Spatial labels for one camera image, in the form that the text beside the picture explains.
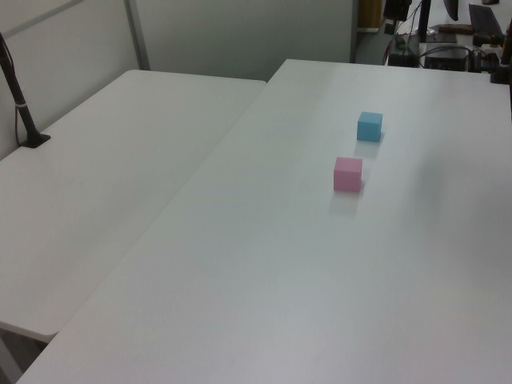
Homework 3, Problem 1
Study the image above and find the black camera stand pole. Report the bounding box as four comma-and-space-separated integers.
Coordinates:
0, 31, 52, 150

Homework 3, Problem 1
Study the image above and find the small black box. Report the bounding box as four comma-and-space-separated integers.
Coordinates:
389, 51, 418, 67

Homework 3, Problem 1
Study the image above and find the grey metal partition post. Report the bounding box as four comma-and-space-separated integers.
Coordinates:
122, 0, 151, 71

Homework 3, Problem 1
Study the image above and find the thin black stand cable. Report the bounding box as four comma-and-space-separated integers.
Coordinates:
2, 39, 25, 146

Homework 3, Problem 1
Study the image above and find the blue cube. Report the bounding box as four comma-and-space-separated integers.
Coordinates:
356, 111, 384, 142

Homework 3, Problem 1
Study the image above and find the black monitor stand pole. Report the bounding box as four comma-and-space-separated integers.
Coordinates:
418, 0, 432, 42

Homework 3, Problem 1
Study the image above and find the black table clamp mount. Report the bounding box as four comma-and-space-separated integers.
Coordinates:
490, 23, 512, 85

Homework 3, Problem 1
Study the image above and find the black electronics box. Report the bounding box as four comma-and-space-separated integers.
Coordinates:
423, 46, 470, 72

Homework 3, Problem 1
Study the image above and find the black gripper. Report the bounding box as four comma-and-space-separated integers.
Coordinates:
383, 0, 413, 19

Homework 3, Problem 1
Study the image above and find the wooden board panel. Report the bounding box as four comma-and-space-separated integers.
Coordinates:
357, 0, 386, 31

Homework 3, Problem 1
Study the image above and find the black keyboard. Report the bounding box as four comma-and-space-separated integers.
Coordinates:
468, 3, 503, 36

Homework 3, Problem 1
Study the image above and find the pink cube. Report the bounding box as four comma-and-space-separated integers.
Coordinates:
333, 156, 364, 192

